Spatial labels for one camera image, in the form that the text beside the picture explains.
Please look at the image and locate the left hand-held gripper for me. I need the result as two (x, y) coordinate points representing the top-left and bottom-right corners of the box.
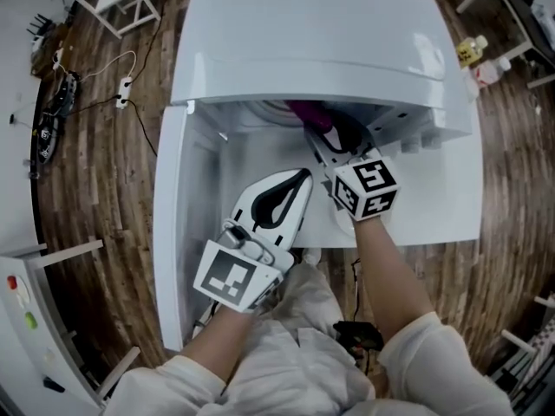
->
(193, 167), (315, 316)

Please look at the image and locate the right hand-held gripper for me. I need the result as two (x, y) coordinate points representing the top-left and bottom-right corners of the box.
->
(303, 108), (401, 223)

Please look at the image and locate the purple eggplant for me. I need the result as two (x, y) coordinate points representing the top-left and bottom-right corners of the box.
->
(284, 99), (336, 134)

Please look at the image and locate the white microwave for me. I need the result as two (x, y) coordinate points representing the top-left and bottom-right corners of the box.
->
(153, 0), (474, 355)

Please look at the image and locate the person's left forearm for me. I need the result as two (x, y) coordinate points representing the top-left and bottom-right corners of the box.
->
(177, 305), (257, 389)

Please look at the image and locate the person's right forearm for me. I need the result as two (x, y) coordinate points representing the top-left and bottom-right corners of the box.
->
(353, 217), (439, 341)

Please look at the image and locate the white square table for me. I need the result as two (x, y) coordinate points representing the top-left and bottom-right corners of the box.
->
(216, 101), (486, 250)

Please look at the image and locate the black waist pack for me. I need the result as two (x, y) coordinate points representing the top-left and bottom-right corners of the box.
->
(332, 318), (386, 351)

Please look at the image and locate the person's white clothing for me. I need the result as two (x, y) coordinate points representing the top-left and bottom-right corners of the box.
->
(101, 262), (517, 416)

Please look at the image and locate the yellow drink bottle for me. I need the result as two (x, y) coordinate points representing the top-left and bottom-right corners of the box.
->
(454, 35), (490, 69)

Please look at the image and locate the clear bottle red label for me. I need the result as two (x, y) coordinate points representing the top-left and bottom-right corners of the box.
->
(463, 56), (513, 101)

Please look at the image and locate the white power strip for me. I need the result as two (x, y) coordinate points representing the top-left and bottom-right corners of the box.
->
(115, 75), (134, 110)

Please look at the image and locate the black equipment bag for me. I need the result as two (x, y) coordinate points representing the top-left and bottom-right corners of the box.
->
(36, 70), (82, 165)

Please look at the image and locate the white table with toys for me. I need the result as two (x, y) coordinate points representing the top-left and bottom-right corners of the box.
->
(0, 238), (142, 411)

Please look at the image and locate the black router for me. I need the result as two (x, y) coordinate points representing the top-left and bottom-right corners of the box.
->
(25, 12), (56, 55)

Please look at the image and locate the black cable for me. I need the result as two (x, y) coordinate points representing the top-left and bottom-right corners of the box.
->
(125, 97), (158, 158)

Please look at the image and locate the white cable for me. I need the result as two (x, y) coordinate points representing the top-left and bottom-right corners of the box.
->
(52, 49), (139, 84)

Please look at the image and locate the white frame rack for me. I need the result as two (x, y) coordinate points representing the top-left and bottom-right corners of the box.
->
(489, 291), (555, 406)

